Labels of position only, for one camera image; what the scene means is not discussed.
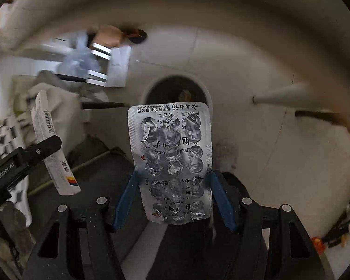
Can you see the black white object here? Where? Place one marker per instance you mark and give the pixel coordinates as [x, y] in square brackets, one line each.
[348, 221]

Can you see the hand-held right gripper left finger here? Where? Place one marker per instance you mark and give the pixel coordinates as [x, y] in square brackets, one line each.
[127, 201]

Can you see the dark brown table leg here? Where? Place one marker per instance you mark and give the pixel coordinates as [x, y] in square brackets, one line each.
[318, 116]

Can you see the dark round object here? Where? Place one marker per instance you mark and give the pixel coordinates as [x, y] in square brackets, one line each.
[137, 35]

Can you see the small orange object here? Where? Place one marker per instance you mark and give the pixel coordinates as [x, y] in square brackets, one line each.
[316, 242]

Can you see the brown cardboard box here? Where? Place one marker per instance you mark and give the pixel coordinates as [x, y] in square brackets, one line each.
[108, 36]

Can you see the silver blister pack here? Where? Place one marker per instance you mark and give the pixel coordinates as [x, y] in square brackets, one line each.
[169, 140]

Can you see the white medicine box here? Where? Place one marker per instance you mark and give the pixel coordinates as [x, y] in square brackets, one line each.
[42, 122]

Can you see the white round trash bin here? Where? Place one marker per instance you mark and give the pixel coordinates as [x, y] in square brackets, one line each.
[169, 89]

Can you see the beige cloth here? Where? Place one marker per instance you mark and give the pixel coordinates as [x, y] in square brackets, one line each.
[55, 105]

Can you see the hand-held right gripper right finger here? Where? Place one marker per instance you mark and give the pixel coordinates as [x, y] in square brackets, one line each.
[221, 201]

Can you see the black white checkered cloth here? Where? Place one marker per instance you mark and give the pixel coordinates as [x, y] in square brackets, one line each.
[5, 148]

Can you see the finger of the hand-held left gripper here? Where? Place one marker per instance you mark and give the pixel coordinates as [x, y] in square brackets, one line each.
[43, 149]

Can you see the dark thin rod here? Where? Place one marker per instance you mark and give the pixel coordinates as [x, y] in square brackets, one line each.
[103, 105]

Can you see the blue plastic bag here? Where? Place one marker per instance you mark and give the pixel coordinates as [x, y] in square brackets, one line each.
[75, 61]

